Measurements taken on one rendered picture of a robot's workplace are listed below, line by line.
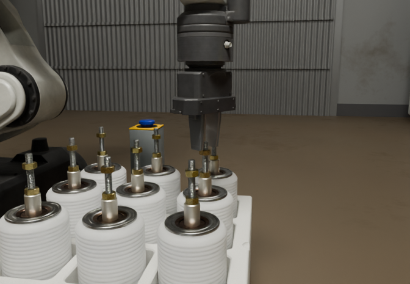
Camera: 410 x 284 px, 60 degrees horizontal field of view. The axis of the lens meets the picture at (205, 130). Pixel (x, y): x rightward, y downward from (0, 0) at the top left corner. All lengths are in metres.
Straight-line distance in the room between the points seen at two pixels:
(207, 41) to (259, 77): 3.05
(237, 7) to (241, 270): 0.38
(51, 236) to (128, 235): 0.12
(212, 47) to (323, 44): 3.11
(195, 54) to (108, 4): 3.48
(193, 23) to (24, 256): 0.40
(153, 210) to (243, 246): 0.16
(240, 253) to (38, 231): 0.29
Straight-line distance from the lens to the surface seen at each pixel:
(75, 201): 0.64
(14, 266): 0.58
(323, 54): 3.60
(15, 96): 0.88
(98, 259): 0.51
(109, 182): 0.51
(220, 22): 0.54
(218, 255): 0.49
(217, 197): 0.58
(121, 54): 3.89
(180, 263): 0.48
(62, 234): 0.57
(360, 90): 3.71
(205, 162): 0.59
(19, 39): 1.03
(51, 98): 0.93
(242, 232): 0.64
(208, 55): 0.53
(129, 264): 0.52
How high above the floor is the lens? 0.46
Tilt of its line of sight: 10 degrees down
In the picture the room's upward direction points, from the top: straight up
